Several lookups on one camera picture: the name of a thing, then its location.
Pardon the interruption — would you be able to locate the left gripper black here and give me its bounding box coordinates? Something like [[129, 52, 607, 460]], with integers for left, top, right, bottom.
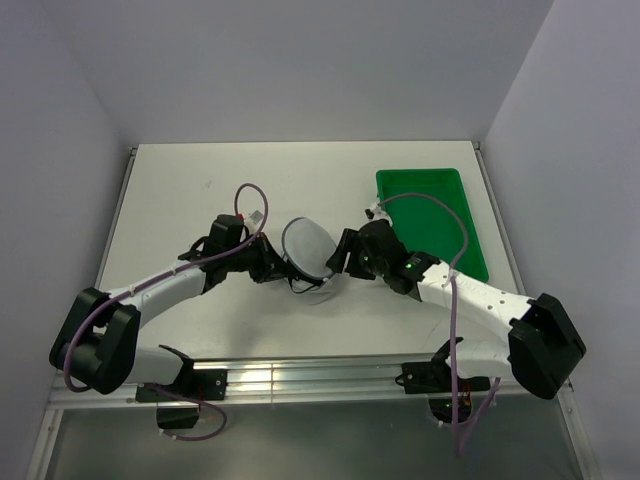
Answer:
[[225, 232, 296, 284]]

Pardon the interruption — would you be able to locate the white mesh laundry bag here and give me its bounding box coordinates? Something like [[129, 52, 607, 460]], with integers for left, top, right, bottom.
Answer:
[[281, 217, 337, 306]]

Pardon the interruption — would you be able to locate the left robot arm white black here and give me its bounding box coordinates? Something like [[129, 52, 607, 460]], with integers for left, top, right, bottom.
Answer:
[[49, 214, 293, 399]]

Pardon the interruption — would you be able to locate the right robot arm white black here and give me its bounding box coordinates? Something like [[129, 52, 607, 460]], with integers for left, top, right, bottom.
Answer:
[[326, 220, 586, 400]]

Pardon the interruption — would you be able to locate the green plastic tray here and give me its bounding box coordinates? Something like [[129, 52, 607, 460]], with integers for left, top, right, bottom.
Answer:
[[376, 168, 489, 282]]

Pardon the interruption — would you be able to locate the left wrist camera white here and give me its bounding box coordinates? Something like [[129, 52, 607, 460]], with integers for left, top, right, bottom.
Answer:
[[242, 210, 265, 235]]

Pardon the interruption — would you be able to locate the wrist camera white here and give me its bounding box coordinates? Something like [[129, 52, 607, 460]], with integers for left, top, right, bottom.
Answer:
[[365, 203, 393, 226], [242, 210, 265, 235]]

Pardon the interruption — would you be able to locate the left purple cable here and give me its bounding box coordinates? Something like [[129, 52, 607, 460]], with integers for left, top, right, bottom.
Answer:
[[62, 183, 271, 444]]

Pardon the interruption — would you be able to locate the purple cable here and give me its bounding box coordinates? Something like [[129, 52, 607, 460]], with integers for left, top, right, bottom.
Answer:
[[62, 183, 271, 444], [377, 193, 501, 459]]

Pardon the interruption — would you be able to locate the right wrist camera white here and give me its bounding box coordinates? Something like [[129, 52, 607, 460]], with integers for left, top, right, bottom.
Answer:
[[365, 203, 393, 226]]

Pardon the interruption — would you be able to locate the aluminium mounting rail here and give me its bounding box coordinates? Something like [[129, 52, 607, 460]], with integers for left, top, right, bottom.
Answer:
[[47, 349, 574, 409]]

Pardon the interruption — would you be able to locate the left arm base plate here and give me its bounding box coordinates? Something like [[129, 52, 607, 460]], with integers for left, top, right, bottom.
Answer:
[[135, 368, 228, 403]]

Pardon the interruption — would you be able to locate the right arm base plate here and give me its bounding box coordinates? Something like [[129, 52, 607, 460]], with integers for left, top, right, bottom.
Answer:
[[394, 360, 491, 395]]

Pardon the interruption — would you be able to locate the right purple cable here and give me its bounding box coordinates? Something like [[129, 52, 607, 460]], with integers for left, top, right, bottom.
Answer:
[[377, 193, 501, 459]]

